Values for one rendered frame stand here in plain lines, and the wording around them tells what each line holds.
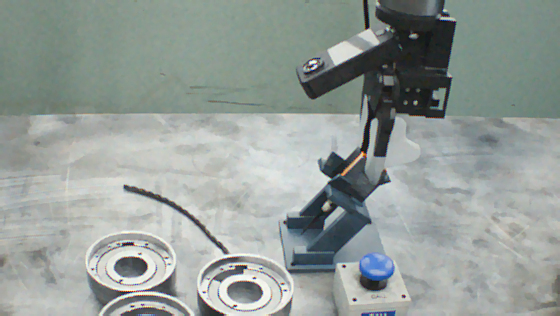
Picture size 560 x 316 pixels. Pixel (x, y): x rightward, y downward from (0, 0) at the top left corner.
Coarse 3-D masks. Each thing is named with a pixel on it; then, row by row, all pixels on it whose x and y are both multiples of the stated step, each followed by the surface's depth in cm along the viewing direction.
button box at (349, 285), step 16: (336, 272) 77; (352, 272) 76; (336, 288) 77; (352, 288) 73; (368, 288) 73; (384, 288) 74; (400, 288) 74; (336, 304) 77; (352, 304) 71; (368, 304) 71; (384, 304) 72; (400, 304) 72
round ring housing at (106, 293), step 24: (120, 240) 79; (144, 240) 80; (96, 264) 75; (120, 264) 77; (144, 264) 77; (168, 264) 77; (96, 288) 72; (120, 288) 71; (144, 288) 71; (168, 288) 74
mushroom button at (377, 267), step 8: (368, 256) 74; (376, 256) 74; (384, 256) 74; (360, 264) 73; (368, 264) 73; (376, 264) 72; (384, 264) 73; (392, 264) 73; (368, 272) 72; (376, 272) 72; (384, 272) 72; (392, 272) 72; (376, 280) 72; (384, 280) 72
